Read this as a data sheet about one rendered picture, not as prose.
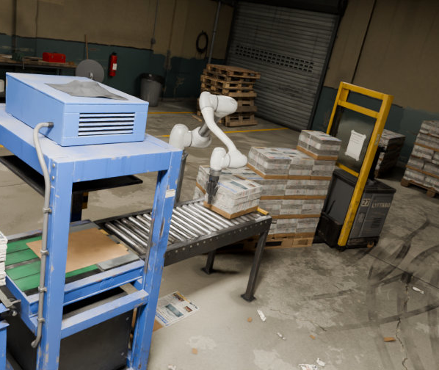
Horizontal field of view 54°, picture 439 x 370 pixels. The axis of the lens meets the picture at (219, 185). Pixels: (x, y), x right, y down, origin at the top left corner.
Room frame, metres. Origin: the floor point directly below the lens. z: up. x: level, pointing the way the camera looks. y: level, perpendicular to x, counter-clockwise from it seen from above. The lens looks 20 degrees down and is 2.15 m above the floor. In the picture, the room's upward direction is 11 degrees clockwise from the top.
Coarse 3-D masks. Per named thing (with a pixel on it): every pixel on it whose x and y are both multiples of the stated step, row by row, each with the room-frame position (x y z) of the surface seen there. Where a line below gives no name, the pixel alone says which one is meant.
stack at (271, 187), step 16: (208, 176) 3.94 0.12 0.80; (224, 176) 3.97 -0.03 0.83; (256, 176) 4.17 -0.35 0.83; (272, 192) 4.20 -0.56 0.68; (288, 192) 4.30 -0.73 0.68; (304, 192) 4.40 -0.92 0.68; (272, 208) 4.21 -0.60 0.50; (288, 208) 4.33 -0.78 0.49; (272, 224) 4.24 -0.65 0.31; (288, 224) 4.35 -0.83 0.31; (240, 240) 4.09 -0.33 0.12; (256, 240) 4.16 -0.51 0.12; (272, 240) 4.27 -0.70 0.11; (288, 240) 4.38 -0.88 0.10
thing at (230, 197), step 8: (224, 184) 3.16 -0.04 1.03; (232, 184) 3.21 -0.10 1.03; (224, 192) 3.10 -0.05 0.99; (232, 192) 3.05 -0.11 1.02; (240, 192) 3.08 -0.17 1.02; (216, 200) 3.14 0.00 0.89; (224, 200) 3.09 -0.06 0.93; (232, 200) 3.05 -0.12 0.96; (240, 200) 3.11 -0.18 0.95; (224, 208) 3.08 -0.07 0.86; (232, 208) 3.05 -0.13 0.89; (240, 208) 3.14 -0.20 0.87
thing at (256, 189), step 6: (234, 174) 3.47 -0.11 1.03; (240, 180) 3.35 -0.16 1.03; (246, 180) 3.38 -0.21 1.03; (252, 186) 3.25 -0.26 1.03; (258, 186) 3.28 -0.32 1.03; (252, 192) 3.22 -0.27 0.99; (258, 192) 3.30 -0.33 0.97; (252, 198) 3.24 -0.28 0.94; (258, 198) 3.33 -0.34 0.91; (252, 204) 3.27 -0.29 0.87
